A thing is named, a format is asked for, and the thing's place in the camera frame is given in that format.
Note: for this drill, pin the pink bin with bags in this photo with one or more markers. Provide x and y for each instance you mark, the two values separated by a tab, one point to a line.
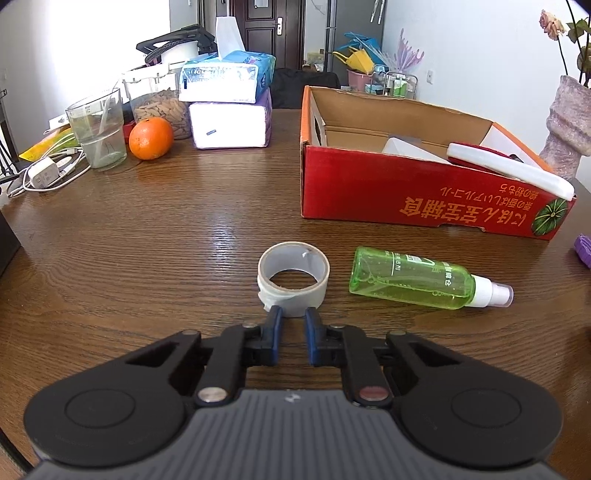
360	62

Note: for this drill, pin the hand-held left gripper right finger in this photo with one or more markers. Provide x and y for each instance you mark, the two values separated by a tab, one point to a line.
312	337

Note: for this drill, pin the clear packet of cotton pads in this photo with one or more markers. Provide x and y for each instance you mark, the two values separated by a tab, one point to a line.
411	148

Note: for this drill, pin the red and white lint brush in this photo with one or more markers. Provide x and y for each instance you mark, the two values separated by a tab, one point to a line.
508	168

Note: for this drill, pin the hanging folded umbrellas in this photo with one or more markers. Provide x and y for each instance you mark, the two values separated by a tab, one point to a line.
376	9

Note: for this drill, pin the white charger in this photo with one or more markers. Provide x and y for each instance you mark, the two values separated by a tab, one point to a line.
44	174

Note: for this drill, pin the white tape roll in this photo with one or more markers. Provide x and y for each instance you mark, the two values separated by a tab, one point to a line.
295	300

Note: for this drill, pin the yellow packet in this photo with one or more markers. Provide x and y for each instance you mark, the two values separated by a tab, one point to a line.
44	145

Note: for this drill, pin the purple tissue pack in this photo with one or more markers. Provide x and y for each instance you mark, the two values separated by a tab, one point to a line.
231	124

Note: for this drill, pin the black paper bag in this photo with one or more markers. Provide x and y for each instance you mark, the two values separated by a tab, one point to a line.
7	244

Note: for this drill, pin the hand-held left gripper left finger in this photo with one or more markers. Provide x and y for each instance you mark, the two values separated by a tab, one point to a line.
276	332

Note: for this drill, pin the green spray bottle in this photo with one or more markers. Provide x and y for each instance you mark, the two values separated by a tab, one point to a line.
406	277

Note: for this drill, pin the purple bottle cap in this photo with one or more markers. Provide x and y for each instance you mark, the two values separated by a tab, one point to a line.
584	249

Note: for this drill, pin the orange fruit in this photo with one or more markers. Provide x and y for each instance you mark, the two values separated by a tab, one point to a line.
151	138

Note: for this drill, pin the black folding chair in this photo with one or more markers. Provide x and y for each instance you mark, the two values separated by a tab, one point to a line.
300	83

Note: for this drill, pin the clear drinking glass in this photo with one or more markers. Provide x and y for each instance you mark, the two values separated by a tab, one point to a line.
99	138

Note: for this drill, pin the blue tissue pack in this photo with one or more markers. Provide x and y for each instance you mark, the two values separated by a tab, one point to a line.
221	78

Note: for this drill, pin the clear food storage container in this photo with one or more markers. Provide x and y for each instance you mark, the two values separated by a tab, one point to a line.
157	110

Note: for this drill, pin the dark brown door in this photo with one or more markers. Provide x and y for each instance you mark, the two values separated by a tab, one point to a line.
268	32

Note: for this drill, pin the grey refrigerator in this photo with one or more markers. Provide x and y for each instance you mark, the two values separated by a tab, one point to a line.
353	18

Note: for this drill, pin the purple feather decoration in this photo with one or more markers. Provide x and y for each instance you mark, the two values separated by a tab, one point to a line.
408	53

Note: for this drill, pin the pink textured vase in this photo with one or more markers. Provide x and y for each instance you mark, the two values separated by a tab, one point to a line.
568	134

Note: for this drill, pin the red cardboard box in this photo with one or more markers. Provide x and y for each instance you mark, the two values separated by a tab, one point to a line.
392	189

